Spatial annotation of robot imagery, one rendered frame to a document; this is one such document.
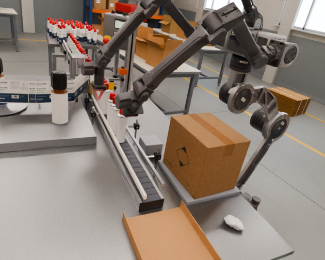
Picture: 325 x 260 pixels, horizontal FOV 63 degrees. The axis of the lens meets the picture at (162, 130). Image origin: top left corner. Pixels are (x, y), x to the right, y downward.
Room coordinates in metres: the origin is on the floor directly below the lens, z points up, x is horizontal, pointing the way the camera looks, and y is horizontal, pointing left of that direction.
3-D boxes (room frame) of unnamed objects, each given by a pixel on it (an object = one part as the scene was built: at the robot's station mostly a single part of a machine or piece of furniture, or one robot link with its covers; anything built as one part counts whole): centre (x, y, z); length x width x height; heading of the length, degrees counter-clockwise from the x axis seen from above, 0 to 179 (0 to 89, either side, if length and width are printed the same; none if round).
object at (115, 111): (1.33, 0.26, 0.98); 0.05 x 0.05 x 0.20
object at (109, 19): (1.69, 0.36, 1.38); 0.17 x 0.10 x 0.19; 84
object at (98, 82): (1.47, 0.41, 1.13); 0.10 x 0.07 x 0.07; 29
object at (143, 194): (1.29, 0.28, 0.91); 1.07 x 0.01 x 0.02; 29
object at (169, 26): (6.89, 0.23, 0.97); 0.52 x 0.36 x 0.37; 129
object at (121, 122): (1.25, 0.22, 0.98); 0.05 x 0.05 x 0.20
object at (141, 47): (3.81, 0.36, 0.96); 0.53 x 0.45 x 0.37; 128
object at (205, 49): (6.43, -0.17, 0.39); 2.20 x 0.80 x 0.78; 36
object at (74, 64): (1.89, 0.67, 1.01); 0.14 x 0.13 x 0.26; 29
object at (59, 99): (1.36, 0.60, 1.03); 0.09 x 0.09 x 0.30
